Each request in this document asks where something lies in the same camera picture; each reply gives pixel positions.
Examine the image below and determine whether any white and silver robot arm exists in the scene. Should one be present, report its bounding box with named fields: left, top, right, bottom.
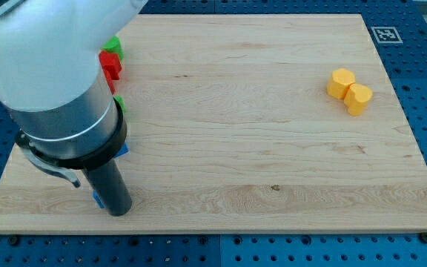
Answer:
left=0, top=0, right=145, bottom=185

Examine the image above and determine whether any green circle block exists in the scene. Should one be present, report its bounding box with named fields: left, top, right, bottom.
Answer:
left=102, top=36, right=124, bottom=60

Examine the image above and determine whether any yellow hexagon block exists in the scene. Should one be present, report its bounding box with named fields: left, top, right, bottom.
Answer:
left=326, top=68, right=356, bottom=99

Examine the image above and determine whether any light wooden board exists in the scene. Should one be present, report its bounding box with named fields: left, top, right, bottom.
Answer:
left=0, top=14, right=427, bottom=235

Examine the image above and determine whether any blue block behind flange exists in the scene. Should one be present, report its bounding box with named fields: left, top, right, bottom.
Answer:
left=115, top=143, right=129, bottom=158

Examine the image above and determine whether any small green block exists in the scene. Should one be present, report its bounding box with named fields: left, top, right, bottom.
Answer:
left=113, top=95, right=126, bottom=113

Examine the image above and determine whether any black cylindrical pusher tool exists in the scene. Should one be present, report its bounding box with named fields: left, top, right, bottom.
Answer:
left=82, top=159, right=133, bottom=217

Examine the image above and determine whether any red block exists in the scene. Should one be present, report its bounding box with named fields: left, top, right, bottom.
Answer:
left=99, top=50, right=122, bottom=94

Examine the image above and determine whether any white fiducial marker tag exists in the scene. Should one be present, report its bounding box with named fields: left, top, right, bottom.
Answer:
left=371, top=26, right=403, bottom=44

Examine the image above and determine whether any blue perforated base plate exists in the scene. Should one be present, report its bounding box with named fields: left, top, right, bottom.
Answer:
left=0, top=1, right=427, bottom=266

